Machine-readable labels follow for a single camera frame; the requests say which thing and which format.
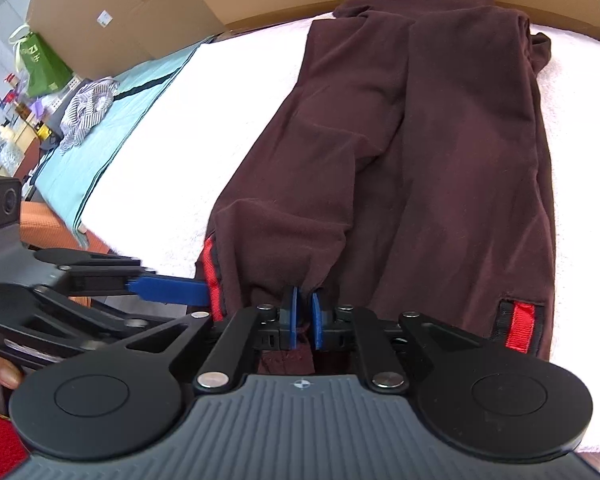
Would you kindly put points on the dark brown polo shirt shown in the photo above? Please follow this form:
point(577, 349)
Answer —
point(430, 160)

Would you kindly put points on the small yellow object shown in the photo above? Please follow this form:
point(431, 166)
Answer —
point(43, 132)

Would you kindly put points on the cardboard box with small label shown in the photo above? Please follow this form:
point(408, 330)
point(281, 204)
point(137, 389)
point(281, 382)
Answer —
point(130, 5)

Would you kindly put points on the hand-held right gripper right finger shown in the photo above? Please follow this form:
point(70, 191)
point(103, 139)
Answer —
point(317, 322)

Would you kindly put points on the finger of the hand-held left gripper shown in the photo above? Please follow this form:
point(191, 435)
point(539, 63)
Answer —
point(180, 292)
point(120, 322)

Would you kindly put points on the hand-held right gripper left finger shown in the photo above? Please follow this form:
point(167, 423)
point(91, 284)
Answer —
point(292, 322)

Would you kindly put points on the orange mesh chair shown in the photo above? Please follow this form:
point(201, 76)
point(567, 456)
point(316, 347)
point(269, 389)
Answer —
point(50, 225)

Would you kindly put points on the teal quilted blanket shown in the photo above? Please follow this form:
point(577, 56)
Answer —
point(115, 125)

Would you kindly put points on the brown wooden desk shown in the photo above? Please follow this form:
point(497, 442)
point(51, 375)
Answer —
point(27, 147)

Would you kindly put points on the striped grey white cloth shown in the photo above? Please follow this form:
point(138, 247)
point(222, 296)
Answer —
point(87, 105)

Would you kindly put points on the green shopping bag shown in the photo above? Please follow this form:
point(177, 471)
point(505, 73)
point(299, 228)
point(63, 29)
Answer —
point(42, 65)

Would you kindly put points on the white terry towel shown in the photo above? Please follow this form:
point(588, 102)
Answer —
point(205, 135)

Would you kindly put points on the small white label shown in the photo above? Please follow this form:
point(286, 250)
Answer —
point(105, 18)

